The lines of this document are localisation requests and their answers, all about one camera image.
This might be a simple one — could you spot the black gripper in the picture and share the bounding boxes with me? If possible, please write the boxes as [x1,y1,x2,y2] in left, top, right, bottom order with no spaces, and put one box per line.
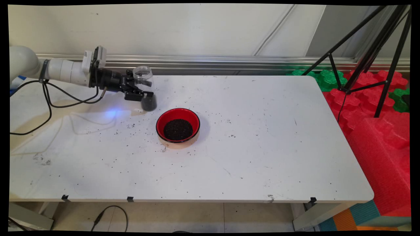
[90,67,154,101]

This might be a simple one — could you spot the clear plastic jar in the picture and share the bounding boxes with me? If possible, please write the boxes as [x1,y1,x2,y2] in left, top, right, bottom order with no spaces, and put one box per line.
[133,66,157,112]

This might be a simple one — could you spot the black seeds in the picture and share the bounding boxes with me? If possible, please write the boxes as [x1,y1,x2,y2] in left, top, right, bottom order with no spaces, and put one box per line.
[163,119,194,141]
[141,96,157,112]

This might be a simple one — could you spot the red bowl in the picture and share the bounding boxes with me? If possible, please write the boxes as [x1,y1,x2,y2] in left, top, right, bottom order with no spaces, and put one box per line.
[156,108,201,149]

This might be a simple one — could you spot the black seeds in bowl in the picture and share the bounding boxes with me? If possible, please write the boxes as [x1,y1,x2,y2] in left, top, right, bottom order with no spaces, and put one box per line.
[163,119,194,141]

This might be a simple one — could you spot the grey table leg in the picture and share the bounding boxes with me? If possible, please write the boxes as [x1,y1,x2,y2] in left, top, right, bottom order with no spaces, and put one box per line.
[293,202,356,231]
[9,202,54,230]

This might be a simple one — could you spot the green foam puzzle piece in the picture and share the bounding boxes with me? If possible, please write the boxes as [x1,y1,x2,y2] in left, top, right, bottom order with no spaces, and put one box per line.
[287,69,347,92]
[389,88,410,113]

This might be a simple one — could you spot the red foam puzzle mats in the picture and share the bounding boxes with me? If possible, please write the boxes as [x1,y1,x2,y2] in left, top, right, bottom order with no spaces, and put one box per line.
[323,69,410,135]

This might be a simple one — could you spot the black tripod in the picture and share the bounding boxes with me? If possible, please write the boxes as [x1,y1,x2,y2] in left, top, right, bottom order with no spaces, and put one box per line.
[301,5,412,118]

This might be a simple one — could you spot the orange foam floor tile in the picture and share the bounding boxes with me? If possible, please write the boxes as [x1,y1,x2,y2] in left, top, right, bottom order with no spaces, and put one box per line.
[333,208,358,231]

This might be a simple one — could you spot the large red foam block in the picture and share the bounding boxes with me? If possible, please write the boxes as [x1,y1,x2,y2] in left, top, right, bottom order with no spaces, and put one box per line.
[346,111,411,217]

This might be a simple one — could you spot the teal foam floor tile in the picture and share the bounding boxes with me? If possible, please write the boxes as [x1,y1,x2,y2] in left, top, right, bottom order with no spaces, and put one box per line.
[349,200,381,226]

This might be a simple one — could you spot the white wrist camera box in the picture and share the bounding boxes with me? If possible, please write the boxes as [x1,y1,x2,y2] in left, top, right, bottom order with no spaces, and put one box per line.
[82,46,107,72]

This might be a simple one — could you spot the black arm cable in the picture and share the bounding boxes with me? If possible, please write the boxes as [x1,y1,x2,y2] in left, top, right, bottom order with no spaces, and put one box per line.
[10,79,107,135]

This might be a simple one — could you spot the aluminium wall rail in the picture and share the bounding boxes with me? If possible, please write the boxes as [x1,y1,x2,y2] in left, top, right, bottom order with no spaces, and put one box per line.
[36,53,410,72]

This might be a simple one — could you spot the black floor cable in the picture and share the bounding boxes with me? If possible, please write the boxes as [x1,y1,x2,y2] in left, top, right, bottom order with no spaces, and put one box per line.
[91,206,128,232]

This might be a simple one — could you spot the white wall conduit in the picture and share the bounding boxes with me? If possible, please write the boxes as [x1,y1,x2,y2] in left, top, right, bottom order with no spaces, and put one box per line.
[254,5,296,56]

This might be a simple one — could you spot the thin black tripod cable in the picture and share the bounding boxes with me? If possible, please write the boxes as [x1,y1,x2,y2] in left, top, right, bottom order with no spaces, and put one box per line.
[337,92,348,123]

